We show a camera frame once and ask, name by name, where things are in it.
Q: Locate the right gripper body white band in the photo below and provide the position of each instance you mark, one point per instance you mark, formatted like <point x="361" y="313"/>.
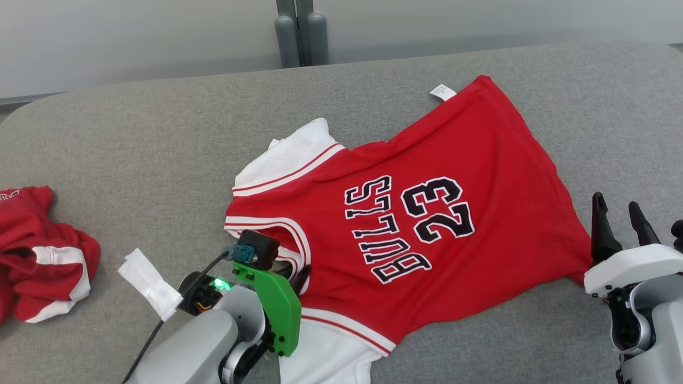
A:
<point x="629" y="266"/>

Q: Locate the red Bulls basketball jersey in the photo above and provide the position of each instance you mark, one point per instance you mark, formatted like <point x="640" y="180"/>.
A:
<point x="480" y="160"/>

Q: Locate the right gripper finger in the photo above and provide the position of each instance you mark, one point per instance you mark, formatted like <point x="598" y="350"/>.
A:
<point x="642" y="229"/>
<point x="602" y="234"/>

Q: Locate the red shorts with white stripe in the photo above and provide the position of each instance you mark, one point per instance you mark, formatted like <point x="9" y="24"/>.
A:
<point x="32" y="240"/>

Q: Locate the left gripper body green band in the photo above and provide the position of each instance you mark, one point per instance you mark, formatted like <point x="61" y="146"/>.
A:
<point x="283" y="314"/>

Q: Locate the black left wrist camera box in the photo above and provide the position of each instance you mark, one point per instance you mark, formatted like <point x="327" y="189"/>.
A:
<point x="259" y="248"/>

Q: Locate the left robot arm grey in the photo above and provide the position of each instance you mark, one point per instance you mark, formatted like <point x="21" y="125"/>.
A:
<point x="197" y="346"/>

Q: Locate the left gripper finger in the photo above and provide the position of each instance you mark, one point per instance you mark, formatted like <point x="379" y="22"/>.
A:
<point x="302" y="278"/>

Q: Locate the grey partition frame post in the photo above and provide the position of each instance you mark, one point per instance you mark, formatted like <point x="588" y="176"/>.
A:
<point x="287" y="37"/>
<point x="316" y="37"/>

